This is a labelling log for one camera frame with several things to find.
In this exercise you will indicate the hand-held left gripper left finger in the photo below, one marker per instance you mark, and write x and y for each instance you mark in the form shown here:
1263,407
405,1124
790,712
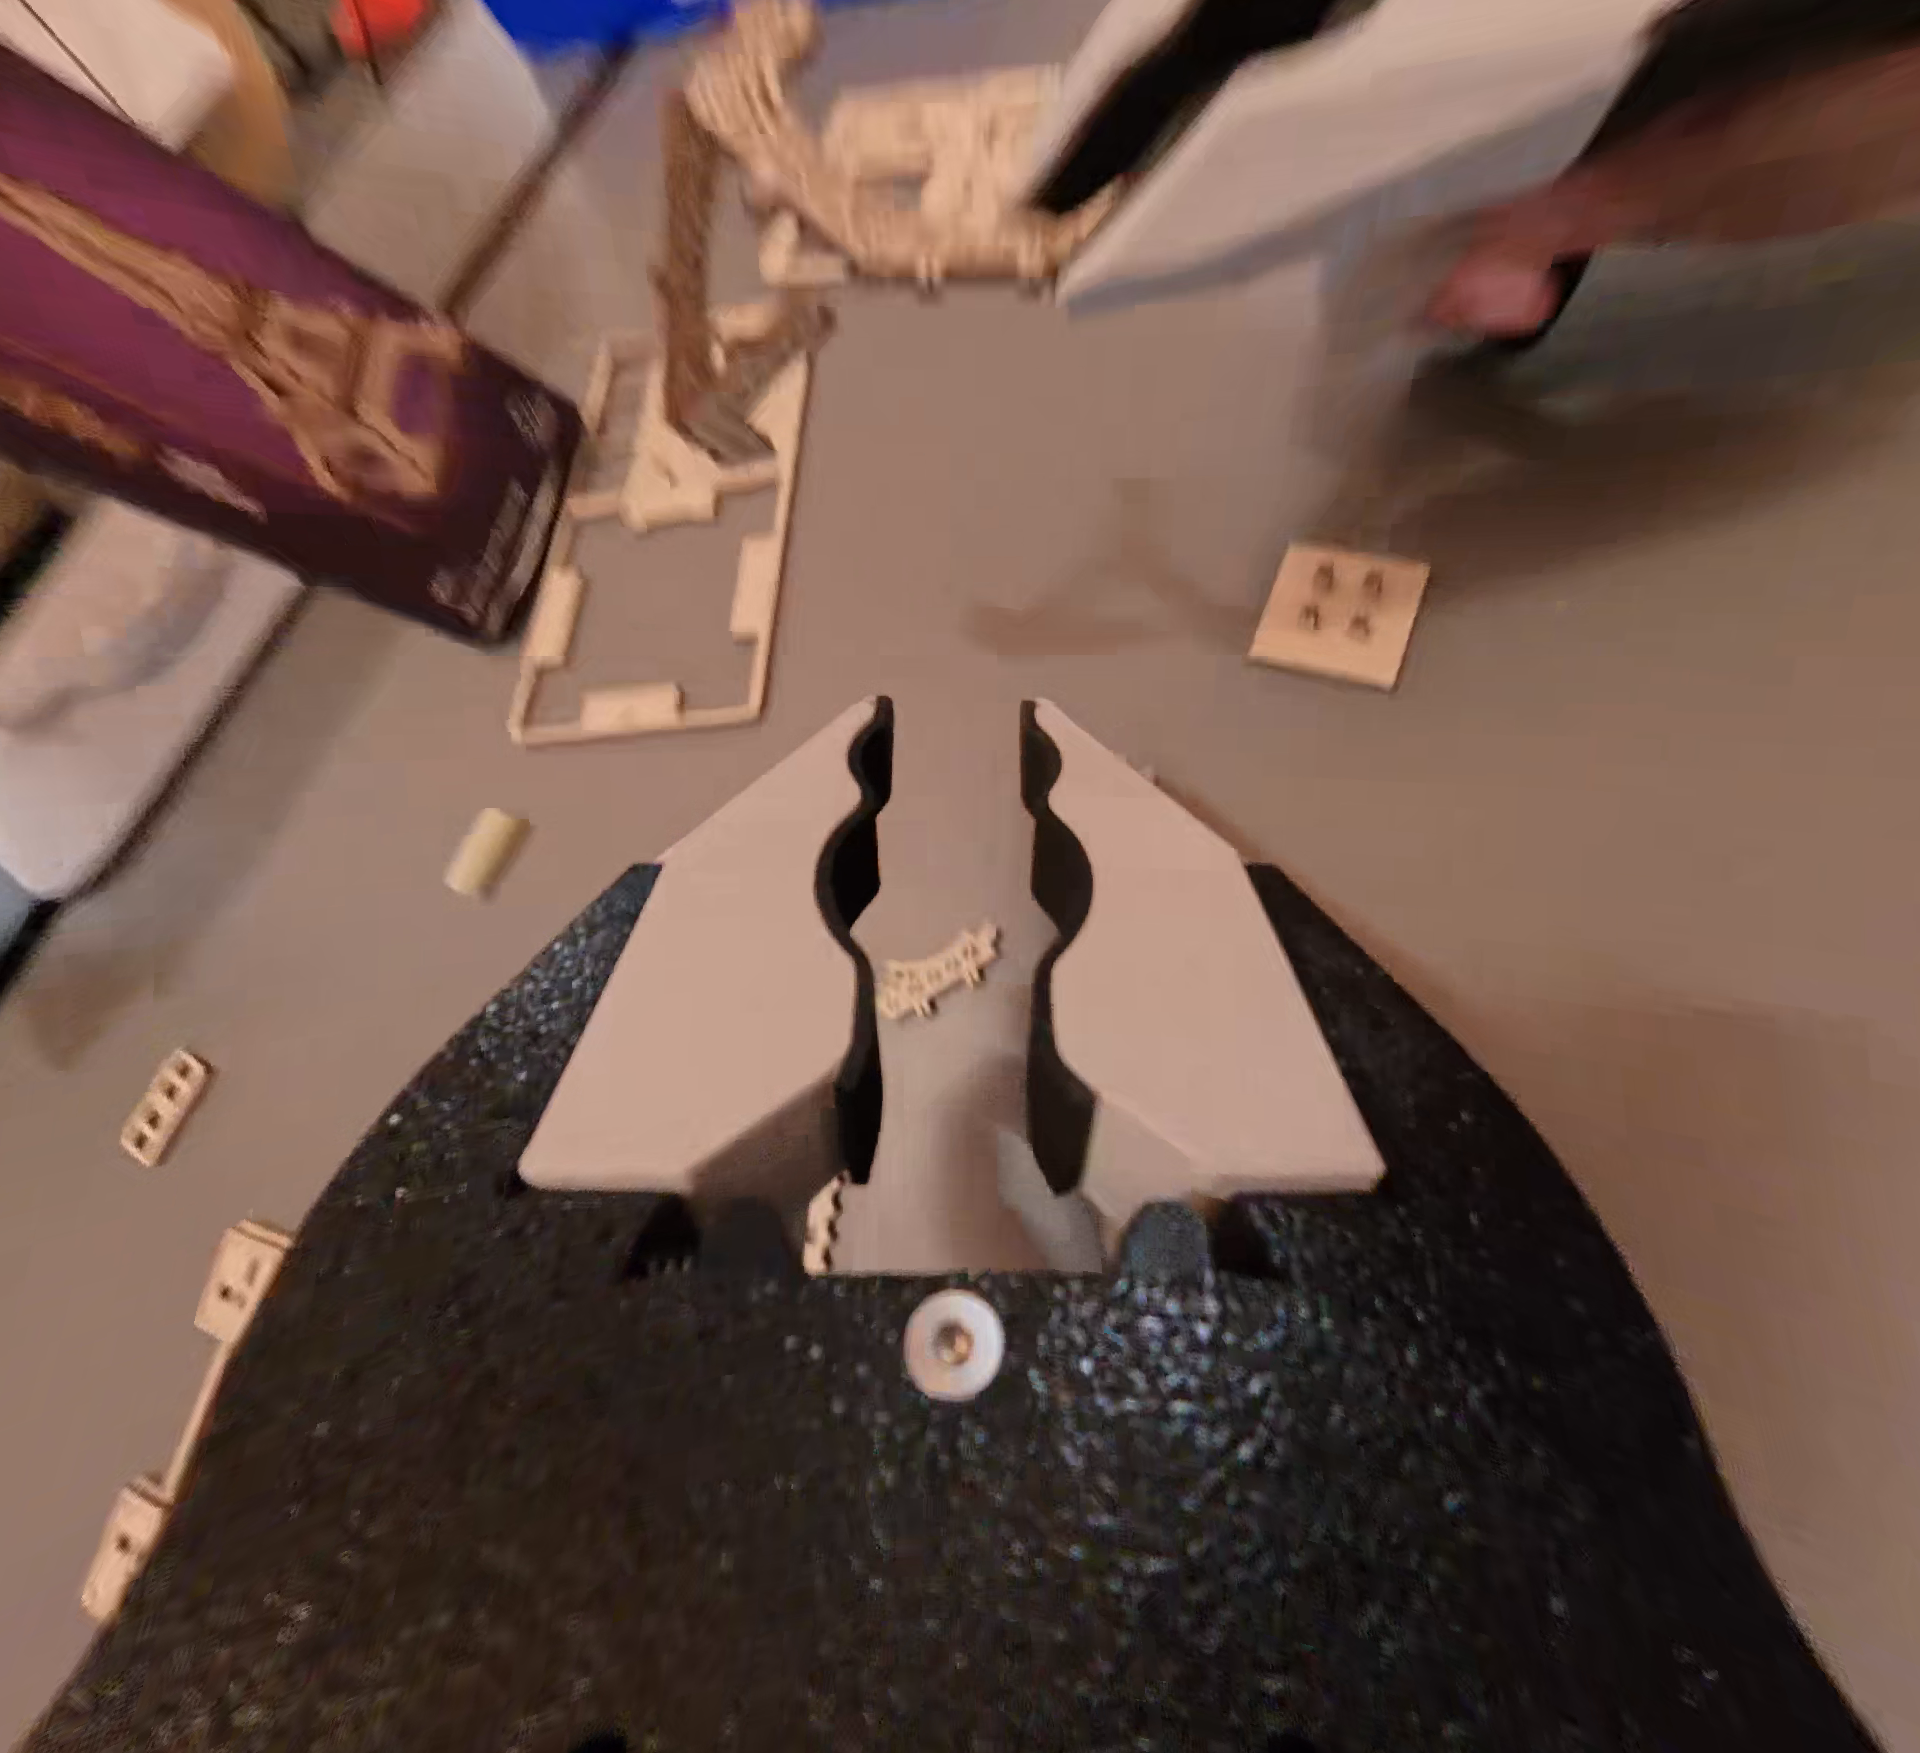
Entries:
704,1033

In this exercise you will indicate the small wooden piece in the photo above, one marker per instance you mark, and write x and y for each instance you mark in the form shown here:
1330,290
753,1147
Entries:
822,1221

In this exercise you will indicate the purple puzzle box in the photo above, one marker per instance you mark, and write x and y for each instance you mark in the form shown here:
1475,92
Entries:
224,358

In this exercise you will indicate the grey desk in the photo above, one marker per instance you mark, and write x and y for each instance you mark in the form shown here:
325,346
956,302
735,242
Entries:
1501,885

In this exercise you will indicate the person's right hand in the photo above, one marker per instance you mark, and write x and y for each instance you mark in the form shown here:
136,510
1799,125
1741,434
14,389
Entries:
1725,178

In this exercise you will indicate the tan wooden board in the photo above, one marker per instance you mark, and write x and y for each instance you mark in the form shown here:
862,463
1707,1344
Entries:
248,87

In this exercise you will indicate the narrow wooden parts sheet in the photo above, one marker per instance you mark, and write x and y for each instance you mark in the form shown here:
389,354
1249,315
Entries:
931,178

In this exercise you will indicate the cream foam block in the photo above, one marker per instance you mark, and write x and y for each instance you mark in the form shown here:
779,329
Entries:
484,854

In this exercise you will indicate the square wooden plate with holes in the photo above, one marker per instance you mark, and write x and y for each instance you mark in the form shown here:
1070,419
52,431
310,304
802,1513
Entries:
1275,651

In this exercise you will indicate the small wooden lattice arch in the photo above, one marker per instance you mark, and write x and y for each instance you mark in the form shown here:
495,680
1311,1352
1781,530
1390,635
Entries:
938,972

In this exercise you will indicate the small wooden strip with holes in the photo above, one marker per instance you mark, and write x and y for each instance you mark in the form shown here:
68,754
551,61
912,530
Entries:
165,1109

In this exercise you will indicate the thin wooden lattice panel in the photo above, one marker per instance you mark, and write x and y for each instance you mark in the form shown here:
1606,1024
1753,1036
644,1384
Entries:
692,283

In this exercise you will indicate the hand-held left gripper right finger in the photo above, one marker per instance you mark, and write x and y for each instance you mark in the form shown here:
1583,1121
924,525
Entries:
1200,1033

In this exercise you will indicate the curved wooden lattice leg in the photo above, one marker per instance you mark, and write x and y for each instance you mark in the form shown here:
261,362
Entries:
765,60

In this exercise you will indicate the wide wooden parts sheet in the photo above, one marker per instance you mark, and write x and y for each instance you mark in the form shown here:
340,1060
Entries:
645,710

